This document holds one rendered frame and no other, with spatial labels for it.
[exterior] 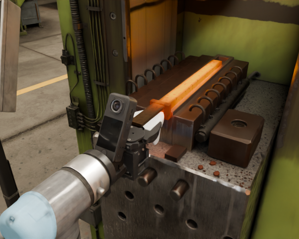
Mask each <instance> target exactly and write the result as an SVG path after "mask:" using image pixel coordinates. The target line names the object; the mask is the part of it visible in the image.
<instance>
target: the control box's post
mask: <svg viewBox="0 0 299 239"><path fill-rule="evenodd" d="M0 187H1V190H2V193H3V195H5V196H7V197H10V196H12V195H13V194H14V193H15V192H16V188H15V185H14V182H13V179H12V176H11V172H10V169H9V165H8V162H7V159H6V156H5V153H4V149H3V146H2V143H1V140H0ZM18 199H19V198H18V195H15V196H14V197H12V198H11V199H5V202H6V205H7V208H9V207H10V206H11V205H12V204H14V203H15V202H16V201H17V200H18Z"/></svg>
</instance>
